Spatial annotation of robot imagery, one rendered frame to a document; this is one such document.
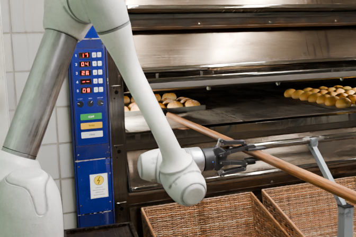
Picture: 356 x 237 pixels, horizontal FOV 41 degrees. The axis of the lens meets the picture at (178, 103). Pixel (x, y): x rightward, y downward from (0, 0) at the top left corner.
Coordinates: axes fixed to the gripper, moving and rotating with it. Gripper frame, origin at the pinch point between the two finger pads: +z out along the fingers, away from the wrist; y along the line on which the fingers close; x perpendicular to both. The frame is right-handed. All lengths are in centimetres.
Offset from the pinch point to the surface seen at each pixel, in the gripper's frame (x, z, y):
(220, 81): -43.3, 7.3, -21.0
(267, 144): -20.6, 16.9, 2.6
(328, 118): -57, 74, 2
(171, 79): -44, -14, -23
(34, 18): -59, -66, -49
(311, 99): -100, 94, -1
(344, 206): 1.2, 36.9, 23.9
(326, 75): -43, 61, -21
